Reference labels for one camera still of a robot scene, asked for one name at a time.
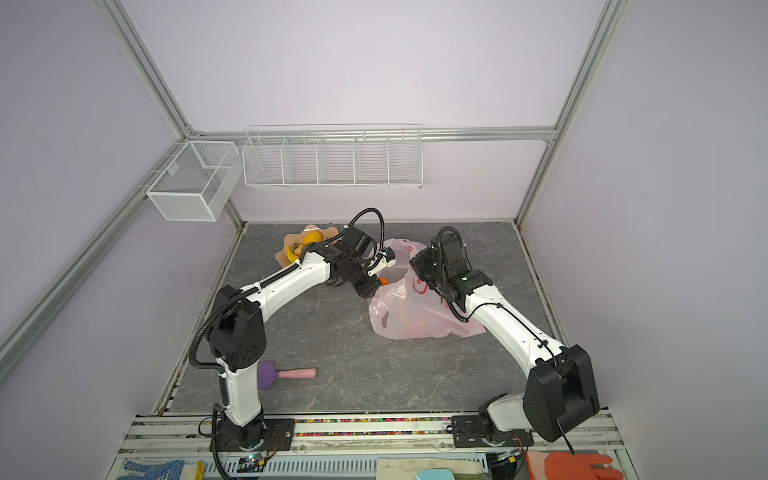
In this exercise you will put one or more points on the beige folded cloth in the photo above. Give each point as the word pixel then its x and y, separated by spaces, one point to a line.
pixel 395 468

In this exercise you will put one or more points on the teal container lid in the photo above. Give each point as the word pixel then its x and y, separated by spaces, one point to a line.
pixel 435 474

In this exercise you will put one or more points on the blue white knit glove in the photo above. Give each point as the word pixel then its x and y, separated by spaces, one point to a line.
pixel 136 470

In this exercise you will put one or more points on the orange rubber glove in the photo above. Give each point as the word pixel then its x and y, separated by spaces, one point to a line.
pixel 568 466

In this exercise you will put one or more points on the pink fruit print plastic bag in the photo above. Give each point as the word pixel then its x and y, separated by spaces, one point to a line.
pixel 406 308

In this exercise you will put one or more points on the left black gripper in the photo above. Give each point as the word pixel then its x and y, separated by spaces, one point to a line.
pixel 369 290

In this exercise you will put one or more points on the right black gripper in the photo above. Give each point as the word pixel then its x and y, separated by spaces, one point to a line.
pixel 420 262

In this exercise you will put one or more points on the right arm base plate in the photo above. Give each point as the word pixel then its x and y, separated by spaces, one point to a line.
pixel 476 430

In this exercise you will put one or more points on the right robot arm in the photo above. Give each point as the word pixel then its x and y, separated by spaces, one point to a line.
pixel 560 392

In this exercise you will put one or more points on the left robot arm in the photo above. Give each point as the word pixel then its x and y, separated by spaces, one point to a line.
pixel 232 339

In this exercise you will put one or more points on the yellow lemon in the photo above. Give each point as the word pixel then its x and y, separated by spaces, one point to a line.
pixel 313 237

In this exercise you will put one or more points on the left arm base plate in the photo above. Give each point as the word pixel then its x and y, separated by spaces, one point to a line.
pixel 282 433

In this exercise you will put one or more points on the white wire wall basket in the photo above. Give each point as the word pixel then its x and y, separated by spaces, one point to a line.
pixel 312 156

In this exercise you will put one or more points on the small yellow banana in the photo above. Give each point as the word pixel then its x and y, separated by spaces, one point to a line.
pixel 293 251

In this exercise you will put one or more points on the purple spatula pink handle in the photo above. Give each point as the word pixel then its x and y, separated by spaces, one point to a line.
pixel 268 374

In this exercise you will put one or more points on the aluminium mounting rail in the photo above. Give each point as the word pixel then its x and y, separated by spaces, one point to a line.
pixel 186 435

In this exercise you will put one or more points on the white mesh box basket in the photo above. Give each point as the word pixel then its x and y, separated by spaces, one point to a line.
pixel 197 182

